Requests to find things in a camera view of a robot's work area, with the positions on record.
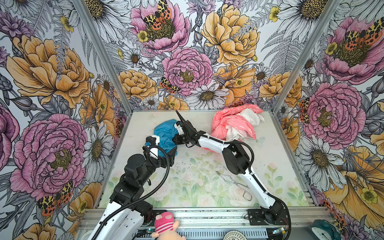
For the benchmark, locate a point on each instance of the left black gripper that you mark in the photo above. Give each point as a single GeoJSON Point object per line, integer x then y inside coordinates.
{"type": "Point", "coordinates": [163, 162]}

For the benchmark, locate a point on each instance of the teal blue cloth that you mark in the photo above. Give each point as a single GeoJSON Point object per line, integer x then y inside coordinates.
{"type": "Point", "coordinates": [167, 131]}

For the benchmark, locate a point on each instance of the aluminium front rail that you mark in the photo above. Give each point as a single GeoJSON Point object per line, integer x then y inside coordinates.
{"type": "Point", "coordinates": [214, 223]}

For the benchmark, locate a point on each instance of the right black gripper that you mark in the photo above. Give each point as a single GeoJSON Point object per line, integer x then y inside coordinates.
{"type": "Point", "coordinates": [177, 142]}

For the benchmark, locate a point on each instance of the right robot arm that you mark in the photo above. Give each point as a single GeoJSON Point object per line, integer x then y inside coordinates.
{"type": "Point", "coordinates": [239, 158]}

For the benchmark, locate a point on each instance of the pink striped plush toy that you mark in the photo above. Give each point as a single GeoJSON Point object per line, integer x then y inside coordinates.
{"type": "Point", "coordinates": [166, 227]}

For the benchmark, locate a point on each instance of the metal wire tongs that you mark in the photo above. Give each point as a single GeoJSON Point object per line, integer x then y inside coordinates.
{"type": "Point", "coordinates": [229, 180]}

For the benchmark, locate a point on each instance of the round white vent disc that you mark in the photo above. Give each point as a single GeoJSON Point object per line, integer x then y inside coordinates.
{"type": "Point", "coordinates": [234, 235]}

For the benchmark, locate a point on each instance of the green alarm clock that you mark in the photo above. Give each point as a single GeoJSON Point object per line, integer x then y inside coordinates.
{"type": "Point", "coordinates": [324, 230]}

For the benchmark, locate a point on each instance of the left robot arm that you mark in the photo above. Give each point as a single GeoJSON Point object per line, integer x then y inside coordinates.
{"type": "Point", "coordinates": [128, 210]}

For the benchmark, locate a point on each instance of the pink patterned cloth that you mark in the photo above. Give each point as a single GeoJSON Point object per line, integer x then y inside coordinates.
{"type": "Point", "coordinates": [216, 141]}

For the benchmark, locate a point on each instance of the white cloth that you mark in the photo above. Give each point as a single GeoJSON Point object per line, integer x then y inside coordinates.
{"type": "Point", "coordinates": [242, 125]}

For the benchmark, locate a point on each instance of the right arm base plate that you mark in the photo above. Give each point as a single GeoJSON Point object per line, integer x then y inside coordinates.
{"type": "Point", "coordinates": [258, 217]}

